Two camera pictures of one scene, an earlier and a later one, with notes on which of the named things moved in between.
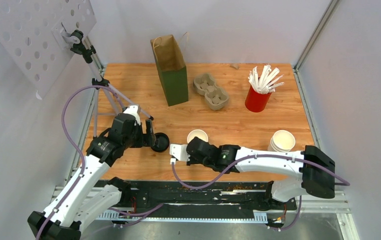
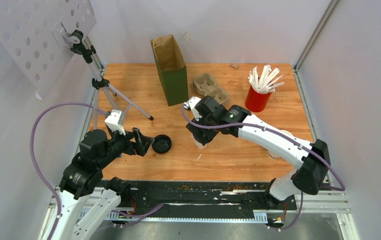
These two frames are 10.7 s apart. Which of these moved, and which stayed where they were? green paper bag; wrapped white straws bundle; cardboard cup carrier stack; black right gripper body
Moved: black right gripper body
Stayed: wrapped white straws bundle; cardboard cup carrier stack; green paper bag
